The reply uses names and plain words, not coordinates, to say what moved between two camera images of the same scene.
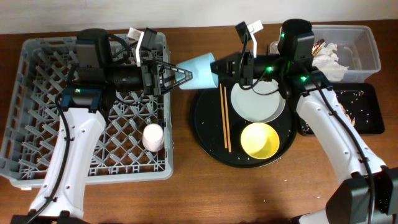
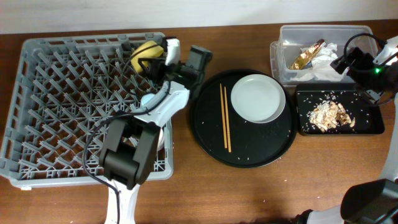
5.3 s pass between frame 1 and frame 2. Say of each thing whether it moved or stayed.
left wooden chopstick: stayed
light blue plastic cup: moved
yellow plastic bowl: moved
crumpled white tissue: stayed
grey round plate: stayed
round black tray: stayed
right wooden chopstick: stayed
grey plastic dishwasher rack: stayed
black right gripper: moved
